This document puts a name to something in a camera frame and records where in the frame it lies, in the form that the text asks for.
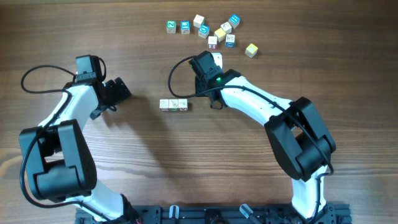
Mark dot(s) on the yellow block in cluster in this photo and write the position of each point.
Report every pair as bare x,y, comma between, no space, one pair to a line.
220,34

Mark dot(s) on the white block blue bottom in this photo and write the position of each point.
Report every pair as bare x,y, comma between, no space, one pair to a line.
230,40

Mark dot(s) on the green Z letter block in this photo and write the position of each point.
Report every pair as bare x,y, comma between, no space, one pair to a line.
171,26

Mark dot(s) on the white block green side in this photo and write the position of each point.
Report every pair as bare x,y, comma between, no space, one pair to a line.
173,105

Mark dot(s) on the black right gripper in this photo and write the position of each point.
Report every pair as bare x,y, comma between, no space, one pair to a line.
199,88

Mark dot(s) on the blue block far right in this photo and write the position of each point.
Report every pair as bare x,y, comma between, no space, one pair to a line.
234,20

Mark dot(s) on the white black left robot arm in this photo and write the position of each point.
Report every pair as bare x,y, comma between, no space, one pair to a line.
57,166

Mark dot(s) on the blue D letter block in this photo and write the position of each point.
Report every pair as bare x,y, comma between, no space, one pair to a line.
203,31

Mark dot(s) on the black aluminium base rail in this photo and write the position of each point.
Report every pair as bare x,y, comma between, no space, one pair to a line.
278,213

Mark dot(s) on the white block blue side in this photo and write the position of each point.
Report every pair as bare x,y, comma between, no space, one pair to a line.
226,27

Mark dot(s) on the white block red side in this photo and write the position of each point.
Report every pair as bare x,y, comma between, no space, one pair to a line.
164,104

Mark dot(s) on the blue L letter block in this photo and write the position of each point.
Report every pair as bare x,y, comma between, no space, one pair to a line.
185,27

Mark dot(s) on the small white centre block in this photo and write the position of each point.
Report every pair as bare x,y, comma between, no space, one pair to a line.
212,42

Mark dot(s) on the white picture block top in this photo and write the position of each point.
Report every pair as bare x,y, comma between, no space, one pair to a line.
198,21

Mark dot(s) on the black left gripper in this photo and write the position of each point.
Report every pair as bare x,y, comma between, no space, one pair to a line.
118,96

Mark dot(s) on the lone yellow block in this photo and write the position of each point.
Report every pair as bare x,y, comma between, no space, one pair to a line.
251,50

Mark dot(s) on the white block red V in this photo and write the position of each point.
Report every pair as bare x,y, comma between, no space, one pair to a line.
182,104

